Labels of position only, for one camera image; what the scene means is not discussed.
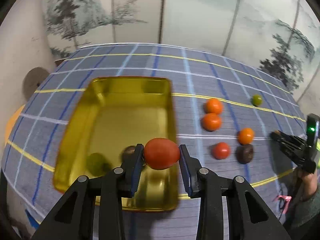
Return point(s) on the orange stool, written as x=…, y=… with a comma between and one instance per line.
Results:
x=11, y=122

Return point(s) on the red tomato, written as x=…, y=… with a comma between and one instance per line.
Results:
x=161, y=153
x=221, y=150

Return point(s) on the green lime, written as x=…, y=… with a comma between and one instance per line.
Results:
x=256, y=100
x=97, y=164

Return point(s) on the gold metal tin box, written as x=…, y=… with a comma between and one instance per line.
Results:
x=113, y=113

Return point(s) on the dark purple passion fruit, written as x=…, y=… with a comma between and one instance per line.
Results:
x=127, y=152

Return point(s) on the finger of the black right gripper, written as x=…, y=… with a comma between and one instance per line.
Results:
x=289, y=144

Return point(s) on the green lime in box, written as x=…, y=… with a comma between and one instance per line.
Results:
x=97, y=164

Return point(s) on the blue plaid tablecloth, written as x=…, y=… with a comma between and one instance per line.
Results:
x=161, y=208

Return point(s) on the painted folding screen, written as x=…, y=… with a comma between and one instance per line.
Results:
x=280, y=37

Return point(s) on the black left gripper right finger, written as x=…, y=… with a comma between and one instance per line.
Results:
x=249, y=217

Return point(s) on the small orange tangerine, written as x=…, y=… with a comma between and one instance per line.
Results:
x=245, y=136

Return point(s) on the person right hand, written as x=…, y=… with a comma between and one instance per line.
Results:
x=309, y=181

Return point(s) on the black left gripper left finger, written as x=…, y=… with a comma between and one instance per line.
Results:
x=72, y=216

